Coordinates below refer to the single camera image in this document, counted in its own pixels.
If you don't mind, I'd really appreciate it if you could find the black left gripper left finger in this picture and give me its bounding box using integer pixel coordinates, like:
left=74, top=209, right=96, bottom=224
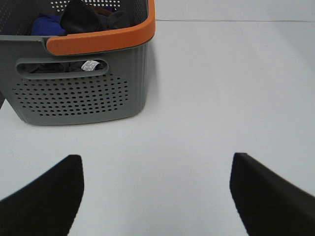
left=0, top=155, right=84, bottom=236

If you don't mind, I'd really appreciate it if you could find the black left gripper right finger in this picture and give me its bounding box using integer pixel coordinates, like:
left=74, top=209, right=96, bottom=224
left=229, top=153, right=315, bottom=236

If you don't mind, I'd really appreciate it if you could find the dark grey towel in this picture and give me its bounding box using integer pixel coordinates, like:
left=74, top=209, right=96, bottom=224
left=20, top=0, right=134, bottom=74

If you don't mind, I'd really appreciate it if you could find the blue towel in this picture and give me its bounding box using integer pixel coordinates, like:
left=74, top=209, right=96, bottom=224
left=31, top=13, right=65, bottom=36

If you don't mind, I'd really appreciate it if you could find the brown towel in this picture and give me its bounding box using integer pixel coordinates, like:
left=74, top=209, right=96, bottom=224
left=91, top=6, right=112, bottom=16

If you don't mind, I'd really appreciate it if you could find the grey basket with orange rim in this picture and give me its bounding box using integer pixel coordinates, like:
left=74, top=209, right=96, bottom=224
left=0, top=0, right=156, bottom=125

